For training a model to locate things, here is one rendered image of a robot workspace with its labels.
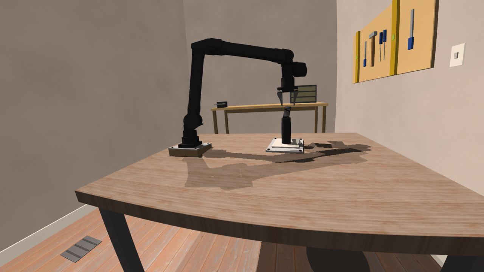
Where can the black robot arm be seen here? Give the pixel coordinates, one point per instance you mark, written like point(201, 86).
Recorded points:
point(219, 47)

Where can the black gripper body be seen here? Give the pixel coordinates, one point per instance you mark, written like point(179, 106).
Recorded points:
point(287, 85)

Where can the white mounting plate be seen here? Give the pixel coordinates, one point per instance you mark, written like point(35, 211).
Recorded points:
point(286, 150)

